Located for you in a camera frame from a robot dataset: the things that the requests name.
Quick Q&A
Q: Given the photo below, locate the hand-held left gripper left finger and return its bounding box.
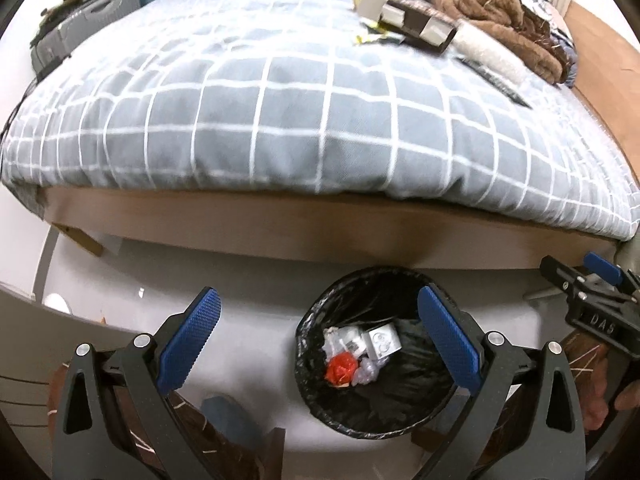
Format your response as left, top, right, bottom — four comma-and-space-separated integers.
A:
52, 286, 223, 480

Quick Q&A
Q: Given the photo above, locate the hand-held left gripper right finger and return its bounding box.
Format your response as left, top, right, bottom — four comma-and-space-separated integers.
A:
417, 282, 588, 480

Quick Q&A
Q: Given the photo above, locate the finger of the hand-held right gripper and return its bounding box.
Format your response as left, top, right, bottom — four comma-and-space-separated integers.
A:
582, 252, 640, 306
540, 256, 591, 303

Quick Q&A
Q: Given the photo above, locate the small white box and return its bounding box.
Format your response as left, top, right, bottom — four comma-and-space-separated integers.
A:
367, 324, 403, 361

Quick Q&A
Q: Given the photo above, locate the trash bin with black liner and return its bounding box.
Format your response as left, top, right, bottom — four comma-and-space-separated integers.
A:
294, 267, 483, 442

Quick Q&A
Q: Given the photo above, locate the clear plastic bag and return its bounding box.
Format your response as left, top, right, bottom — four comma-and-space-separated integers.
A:
350, 357, 383, 388

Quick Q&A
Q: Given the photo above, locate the translucent zip bag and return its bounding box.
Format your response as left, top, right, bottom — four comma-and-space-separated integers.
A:
322, 325, 371, 361

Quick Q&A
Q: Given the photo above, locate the red plastic bag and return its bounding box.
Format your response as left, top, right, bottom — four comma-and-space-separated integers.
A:
325, 352, 358, 388

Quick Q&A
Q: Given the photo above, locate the black card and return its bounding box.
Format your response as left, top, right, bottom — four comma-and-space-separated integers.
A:
457, 55, 531, 108

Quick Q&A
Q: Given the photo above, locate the brown snack box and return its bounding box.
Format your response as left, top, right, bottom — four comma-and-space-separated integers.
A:
377, 0, 458, 55

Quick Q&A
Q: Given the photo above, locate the yellow and white wrapper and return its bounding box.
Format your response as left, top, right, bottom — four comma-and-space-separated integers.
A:
352, 20, 406, 46

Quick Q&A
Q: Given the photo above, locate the small white wrapper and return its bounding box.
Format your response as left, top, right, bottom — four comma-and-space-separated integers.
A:
356, 0, 387, 22

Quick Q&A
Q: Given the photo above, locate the person's right hand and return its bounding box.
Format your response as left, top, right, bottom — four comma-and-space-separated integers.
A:
582, 347, 640, 432

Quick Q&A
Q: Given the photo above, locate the blue slipper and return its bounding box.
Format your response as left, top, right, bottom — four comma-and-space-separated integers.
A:
202, 395, 251, 441

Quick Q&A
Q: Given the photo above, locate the white furniture panel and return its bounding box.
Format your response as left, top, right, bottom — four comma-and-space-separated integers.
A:
0, 280, 141, 411

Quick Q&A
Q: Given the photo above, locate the wooden headboard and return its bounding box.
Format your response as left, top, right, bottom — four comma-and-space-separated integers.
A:
562, 0, 640, 181

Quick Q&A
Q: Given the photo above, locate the patterned pillow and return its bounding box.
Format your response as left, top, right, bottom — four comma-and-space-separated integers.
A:
515, 0, 581, 81

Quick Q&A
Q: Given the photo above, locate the brown fleece blanket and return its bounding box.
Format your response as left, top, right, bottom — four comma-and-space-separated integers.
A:
412, 0, 576, 86

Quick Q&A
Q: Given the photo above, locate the grey suitcase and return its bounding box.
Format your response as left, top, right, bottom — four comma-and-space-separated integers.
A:
30, 0, 143, 81

